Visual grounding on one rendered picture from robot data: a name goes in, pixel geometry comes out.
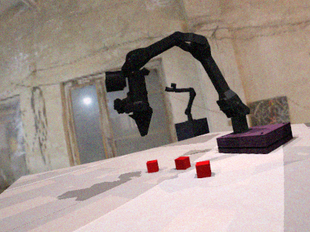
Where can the red cube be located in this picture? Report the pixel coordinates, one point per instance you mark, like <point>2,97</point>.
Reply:
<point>182,162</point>
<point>152,166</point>
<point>203,169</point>

